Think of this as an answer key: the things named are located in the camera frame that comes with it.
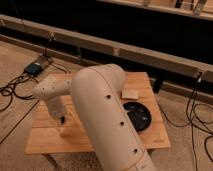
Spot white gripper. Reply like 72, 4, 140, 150
47, 99, 68, 129

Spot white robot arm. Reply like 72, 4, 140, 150
33, 64, 157, 171

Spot black power adapter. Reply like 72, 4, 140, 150
24, 62, 42, 76

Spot white rectangular block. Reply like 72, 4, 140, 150
121, 89, 139, 100

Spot black round bowl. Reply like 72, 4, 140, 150
123, 102, 152, 132

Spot black floor cables left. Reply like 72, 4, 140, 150
0, 31, 69, 144

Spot black floor cables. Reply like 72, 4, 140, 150
156, 71, 213, 171
0, 31, 69, 144

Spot black floor cables right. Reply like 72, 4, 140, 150
156, 71, 213, 171

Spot wooden rail frame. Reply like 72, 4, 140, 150
0, 14, 213, 83

